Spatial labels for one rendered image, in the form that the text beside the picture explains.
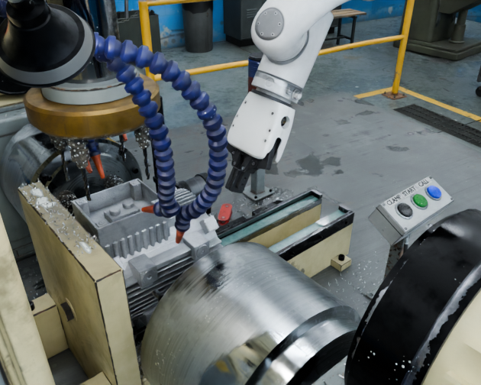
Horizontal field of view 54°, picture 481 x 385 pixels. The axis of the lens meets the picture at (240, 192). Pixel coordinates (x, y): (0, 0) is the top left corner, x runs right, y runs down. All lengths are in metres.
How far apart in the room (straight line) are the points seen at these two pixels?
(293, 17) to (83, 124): 0.33
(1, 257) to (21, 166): 0.49
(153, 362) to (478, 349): 0.41
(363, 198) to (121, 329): 0.94
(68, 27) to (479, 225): 0.31
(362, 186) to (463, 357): 1.22
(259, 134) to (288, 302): 0.33
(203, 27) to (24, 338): 5.54
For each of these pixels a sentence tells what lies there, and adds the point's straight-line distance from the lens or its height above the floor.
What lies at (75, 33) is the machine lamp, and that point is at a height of 1.47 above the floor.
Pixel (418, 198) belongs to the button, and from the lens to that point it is 0.95.
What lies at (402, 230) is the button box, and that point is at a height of 1.05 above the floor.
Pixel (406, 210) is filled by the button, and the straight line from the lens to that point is 0.92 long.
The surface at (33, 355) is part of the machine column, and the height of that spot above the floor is 1.11.
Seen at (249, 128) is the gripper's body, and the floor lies 1.23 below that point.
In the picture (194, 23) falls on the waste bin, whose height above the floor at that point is 0.36.
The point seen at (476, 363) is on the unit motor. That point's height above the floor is 1.33.
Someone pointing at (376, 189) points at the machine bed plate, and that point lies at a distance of 1.51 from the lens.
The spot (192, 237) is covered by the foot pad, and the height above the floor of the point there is 1.07.
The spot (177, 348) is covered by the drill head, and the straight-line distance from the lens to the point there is 0.58.
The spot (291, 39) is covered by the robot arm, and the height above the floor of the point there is 1.38.
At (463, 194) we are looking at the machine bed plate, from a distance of 1.58.
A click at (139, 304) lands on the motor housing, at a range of 0.79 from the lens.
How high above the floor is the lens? 1.55
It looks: 31 degrees down
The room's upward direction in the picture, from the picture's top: straight up
